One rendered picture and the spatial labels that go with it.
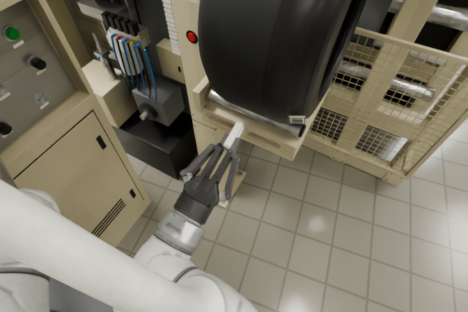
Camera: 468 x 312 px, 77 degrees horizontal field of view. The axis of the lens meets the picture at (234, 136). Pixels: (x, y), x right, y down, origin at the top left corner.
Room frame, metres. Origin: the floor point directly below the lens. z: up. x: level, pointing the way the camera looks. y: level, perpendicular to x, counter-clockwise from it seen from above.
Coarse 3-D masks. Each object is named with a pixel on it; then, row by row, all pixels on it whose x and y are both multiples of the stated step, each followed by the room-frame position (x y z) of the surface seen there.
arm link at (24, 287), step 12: (0, 276) 0.13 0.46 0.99; (12, 276) 0.13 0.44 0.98; (24, 276) 0.13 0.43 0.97; (36, 276) 0.14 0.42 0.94; (0, 288) 0.10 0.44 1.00; (12, 288) 0.11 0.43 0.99; (24, 288) 0.11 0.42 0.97; (36, 288) 0.12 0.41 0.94; (48, 288) 0.12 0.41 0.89; (0, 300) 0.08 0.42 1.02; (12, 300) 0.09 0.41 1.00; (24, 300) 0.09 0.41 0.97; (36, 300) 0.09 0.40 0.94; (48, 300) 0.10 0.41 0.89
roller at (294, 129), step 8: (208, 96) 0.71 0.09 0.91; (216, 96) 0.70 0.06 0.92; (224, 104) 0.68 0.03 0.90; (232, 104) 0.67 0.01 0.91; (240, 112) 0.65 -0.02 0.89; (248, 112) 0.64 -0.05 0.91; (264, 120) 0.60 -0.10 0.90; (272, 120) 0.60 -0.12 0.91; (280, 128) 0.58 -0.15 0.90; (288, 128) 0.57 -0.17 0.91; (296, 128) 0.56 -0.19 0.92; (304, 128) 0.56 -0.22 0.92
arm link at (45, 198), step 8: (0, 160) 0.27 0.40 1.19; (0, 168) 0.26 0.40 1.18; (0, 176) 0.25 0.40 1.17; (8, 176) 0.27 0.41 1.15; (8, 184) 0.25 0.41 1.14; (24, 192) 0.29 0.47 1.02; (32, 192) 0.32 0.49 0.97; (40, 192) 0.33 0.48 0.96; (40, 200) 0.28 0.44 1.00; (48, 200) 0.31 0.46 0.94; (56, 208) 0.30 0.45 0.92; (0, 256) 0.16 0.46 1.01; (0, 264) 0.15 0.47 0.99; (8, 264) 0.15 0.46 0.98; (16, 264) 0.15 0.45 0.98; (0, 272) 0.14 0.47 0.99; (24, 272) 0.14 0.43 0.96; (32, 272) 0.14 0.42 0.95; (40, 272) 0.15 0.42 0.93; (48, 280) 0.14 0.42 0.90
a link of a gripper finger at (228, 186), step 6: (234, 156) 0.35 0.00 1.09; (234, 162) 0.34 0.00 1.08; (234, 168) 0.32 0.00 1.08; (228, 174) 0.31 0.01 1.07; (234, 174) 0.31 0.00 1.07; (228, 180) 0.30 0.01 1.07; (234, 180) 0.31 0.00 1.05; (228, 186) 0.29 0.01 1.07; (228, 192) 0.27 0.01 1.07; (228, 198) 0.26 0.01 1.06
